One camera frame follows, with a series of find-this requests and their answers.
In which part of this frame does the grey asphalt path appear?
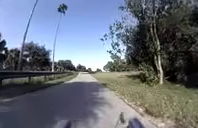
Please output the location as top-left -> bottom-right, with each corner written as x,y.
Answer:
0,71 -> 158,128

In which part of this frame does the tall palm tree with crown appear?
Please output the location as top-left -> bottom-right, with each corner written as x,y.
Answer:
50,3 -> 69,73

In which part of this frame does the row of dark trees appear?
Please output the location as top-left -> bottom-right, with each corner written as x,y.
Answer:
0,25 -> 103,73

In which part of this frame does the grass strip with weeds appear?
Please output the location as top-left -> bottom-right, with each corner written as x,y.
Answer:
0,71 -> 80,102

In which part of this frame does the wide grass verge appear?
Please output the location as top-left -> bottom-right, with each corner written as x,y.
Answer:
91,71 -> 198,128

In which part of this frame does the pale gravel strip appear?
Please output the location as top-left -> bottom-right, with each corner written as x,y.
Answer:
118,94 -> 170,128

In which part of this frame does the stand of tall trees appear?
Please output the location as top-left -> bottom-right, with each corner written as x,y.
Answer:
100,0 -> 198,91

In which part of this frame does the leaning palm trunk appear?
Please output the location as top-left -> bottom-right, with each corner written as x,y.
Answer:
17,0 -> 40,72

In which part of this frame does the metal guardrail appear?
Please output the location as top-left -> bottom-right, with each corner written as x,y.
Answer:
0,69 -> 73,89

